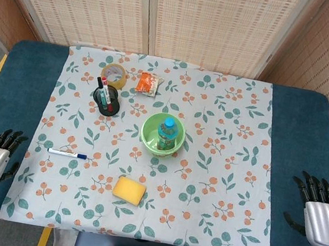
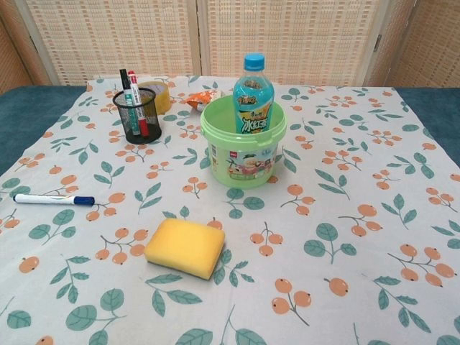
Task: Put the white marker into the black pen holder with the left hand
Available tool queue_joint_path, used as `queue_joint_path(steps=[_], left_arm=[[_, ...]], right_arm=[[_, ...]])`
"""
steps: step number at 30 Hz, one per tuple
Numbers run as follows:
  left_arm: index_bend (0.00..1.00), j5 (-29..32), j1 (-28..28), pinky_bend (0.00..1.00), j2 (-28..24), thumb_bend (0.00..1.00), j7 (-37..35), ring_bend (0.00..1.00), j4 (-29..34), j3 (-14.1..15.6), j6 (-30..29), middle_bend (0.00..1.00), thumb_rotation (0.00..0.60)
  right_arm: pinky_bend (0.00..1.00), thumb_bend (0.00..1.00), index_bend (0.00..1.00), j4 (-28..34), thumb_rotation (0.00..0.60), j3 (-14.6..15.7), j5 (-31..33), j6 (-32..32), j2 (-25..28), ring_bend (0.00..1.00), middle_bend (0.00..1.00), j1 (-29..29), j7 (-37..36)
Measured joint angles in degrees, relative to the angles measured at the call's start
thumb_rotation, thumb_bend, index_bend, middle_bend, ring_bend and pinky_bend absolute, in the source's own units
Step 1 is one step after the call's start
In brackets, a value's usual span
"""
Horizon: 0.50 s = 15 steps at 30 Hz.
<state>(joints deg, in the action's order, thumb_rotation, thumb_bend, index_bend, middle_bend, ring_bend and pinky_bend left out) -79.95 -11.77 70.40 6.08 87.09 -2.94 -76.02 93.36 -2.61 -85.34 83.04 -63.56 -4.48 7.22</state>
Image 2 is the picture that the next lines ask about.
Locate blue cap marker pen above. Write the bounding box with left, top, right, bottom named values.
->
left=13, top=193, right=96, bottom=208

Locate black mesh pen holder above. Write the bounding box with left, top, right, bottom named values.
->
left=112, top=88, right=162, bottom=145

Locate red marker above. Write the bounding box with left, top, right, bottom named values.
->
left=127, top=70, right=150, bottom=137

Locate black marker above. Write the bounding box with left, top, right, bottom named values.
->
left=119, top=68, right=142, bottom=137

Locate green plastic bucket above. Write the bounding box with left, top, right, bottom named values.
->
left=199, top=95, right=288, bottom=191

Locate orange snack packet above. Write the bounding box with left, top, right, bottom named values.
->
left=185, top=89, right=226, bottom=114

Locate blue cap iced tea bottle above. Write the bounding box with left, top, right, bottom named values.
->
left=232, top=52, right=275, bottom=134

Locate yellow sponge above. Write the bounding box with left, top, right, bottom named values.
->
left=144, top=218, right=226, bottom=282

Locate clear packing tape roll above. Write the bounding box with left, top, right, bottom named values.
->
left=137, top=79, right=171, bottom=115

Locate fruit leaf print tablecloth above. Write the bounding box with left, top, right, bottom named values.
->
left=0, top=75, right=460, bottom=345

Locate woven bamboo screen panel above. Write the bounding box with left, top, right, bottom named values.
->
left=16, top=0, right=209, bottom=87
left=361, top=0, right=460, bottom=89
left=0, top=0, right=55, bottom=89
left=195, top=0, right=414, bottom=88

